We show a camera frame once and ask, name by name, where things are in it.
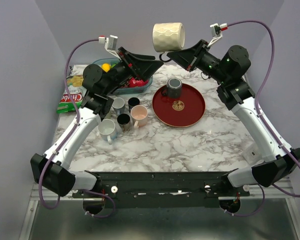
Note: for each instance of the white blue mug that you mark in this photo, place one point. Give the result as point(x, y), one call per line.
point(107, 130)

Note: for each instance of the beige mug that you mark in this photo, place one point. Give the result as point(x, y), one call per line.
point(168, 37)

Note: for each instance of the white box with knob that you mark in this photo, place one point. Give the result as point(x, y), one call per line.
point(252, 154)

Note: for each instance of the yellow orange fruit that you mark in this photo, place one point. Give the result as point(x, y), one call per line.
point(106, 67)

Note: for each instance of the brown small mug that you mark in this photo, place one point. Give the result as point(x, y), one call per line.
point(124, 121)

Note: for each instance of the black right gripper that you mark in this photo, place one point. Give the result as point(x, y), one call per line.
point(189, 58)

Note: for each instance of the red round tray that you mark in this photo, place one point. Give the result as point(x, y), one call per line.
point(181, 112)

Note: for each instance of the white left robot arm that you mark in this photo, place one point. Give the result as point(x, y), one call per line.
point(51, 170)

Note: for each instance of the pink mug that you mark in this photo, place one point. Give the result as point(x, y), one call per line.
point(139, 114)

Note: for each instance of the dark grey mug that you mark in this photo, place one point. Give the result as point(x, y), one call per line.
point(173, 88)

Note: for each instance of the green chips bag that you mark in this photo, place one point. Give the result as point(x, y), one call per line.
point(77, 93)

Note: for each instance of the sage green mug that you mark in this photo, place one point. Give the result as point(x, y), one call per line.
point(108, 115)

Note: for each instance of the red apple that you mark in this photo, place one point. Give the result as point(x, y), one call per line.
point(133, 83)

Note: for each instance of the dark blue mug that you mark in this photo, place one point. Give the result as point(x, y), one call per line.
point(132, 102)

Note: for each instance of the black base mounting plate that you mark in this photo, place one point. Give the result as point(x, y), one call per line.
point(167, 189)

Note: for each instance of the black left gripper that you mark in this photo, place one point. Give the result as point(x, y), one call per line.
point(141, 68)

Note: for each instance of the light blue textured mug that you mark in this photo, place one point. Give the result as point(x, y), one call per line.
point(119, 105)

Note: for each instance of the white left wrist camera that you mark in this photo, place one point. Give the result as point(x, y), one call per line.
point(110, 44)

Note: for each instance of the teal plastic fruit container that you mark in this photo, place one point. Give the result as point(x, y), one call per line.
point(125, 90)

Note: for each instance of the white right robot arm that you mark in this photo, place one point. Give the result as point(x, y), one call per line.
point(239, 98)

